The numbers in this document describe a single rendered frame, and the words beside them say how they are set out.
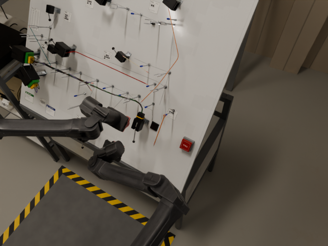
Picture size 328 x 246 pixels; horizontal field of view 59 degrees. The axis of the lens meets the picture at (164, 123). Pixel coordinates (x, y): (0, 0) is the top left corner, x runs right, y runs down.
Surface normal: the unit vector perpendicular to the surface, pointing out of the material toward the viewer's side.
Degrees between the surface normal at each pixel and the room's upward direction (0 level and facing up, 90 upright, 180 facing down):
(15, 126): 6
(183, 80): 54
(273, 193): 0
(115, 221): 0
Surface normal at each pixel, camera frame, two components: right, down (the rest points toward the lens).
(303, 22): -0.40, 0.77
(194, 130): -0.43, 0.26
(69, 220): -0.02, -0.56
